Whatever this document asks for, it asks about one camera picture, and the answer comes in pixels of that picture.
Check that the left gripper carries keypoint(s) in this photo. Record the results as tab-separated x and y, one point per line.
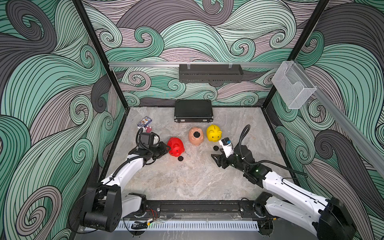
162	150

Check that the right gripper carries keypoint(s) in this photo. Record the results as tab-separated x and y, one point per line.
218	161

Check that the red piggy bank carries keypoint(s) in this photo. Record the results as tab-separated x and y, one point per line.
177	147

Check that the pink piggy bank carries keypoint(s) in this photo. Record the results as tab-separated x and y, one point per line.
192	139

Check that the black plug front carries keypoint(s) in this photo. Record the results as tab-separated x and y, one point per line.
196	134

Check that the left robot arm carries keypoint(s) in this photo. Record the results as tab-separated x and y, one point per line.
104	205

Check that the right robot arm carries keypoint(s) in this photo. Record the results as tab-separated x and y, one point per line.
327	219

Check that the yellow piggy bank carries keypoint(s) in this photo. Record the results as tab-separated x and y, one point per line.
214	133

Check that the card box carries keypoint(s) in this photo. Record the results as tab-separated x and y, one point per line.
143	123

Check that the black case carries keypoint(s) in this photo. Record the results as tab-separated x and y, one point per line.
193	111

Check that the clear plastic holder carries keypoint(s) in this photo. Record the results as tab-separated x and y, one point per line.
293	84

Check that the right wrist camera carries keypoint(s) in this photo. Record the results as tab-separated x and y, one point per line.
227	146

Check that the white cable duct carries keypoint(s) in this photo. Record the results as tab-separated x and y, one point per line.
193	226

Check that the black wall shelf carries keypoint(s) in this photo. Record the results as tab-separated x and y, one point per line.
212	74

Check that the aluminium rail back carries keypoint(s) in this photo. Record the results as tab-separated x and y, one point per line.
141	64

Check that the aluminium rail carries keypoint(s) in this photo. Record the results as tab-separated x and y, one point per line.
341	105
141	64

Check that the aluminium rail right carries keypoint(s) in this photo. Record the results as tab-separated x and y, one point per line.
341	105

